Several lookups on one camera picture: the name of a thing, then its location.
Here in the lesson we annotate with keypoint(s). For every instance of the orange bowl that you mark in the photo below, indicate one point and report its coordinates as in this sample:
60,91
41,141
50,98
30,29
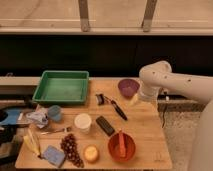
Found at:
113,148

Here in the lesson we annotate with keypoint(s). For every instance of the orange carrot toy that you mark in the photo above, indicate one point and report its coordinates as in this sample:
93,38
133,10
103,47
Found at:
122,147

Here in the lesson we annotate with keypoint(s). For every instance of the bunch of dark grapes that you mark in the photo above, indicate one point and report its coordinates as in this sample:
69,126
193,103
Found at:
69,146

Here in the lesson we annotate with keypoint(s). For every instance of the light blue cup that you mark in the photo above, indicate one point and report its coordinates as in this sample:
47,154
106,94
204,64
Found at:
54,113

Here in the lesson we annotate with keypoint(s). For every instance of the black whiteboard eraser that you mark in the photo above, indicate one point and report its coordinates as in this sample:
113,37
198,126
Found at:
105,125

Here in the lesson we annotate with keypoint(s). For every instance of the yellow round bun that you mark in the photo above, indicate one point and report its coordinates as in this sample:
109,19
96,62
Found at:
91,153

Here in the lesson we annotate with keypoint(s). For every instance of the blue sponge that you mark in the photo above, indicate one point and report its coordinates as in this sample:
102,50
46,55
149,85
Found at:
54,156

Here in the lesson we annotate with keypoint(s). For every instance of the purple bowl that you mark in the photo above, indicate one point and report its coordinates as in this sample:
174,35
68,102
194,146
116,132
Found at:
128,87

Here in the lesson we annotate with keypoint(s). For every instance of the yellow banana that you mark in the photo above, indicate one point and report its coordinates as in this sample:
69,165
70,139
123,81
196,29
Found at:
32,142

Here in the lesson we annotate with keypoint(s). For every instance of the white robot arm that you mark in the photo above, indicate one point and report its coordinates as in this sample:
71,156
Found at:
159,75

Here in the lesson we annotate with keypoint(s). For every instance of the green plastic tray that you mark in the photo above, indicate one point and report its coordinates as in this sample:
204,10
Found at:
62,87

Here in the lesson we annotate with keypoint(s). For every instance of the white plastic cup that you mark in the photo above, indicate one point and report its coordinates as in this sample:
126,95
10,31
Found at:
83,122

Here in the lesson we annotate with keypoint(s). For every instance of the crumpled white wrapper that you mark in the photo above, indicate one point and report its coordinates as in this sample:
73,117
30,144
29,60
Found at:
38,117

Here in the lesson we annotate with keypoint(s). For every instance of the small black metal clip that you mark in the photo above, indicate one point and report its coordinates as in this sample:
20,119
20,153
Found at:
100,99

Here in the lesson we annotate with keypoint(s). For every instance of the black handled peeler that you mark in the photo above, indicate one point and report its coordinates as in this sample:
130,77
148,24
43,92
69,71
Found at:
117,108

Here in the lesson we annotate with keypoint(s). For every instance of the silver fork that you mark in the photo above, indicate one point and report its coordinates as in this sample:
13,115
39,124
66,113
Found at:
66,129

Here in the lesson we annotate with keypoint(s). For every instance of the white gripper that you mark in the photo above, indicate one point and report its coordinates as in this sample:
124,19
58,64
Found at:
146,94

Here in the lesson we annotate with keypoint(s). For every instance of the blue black object at left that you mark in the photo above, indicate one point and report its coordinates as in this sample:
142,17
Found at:
10,116

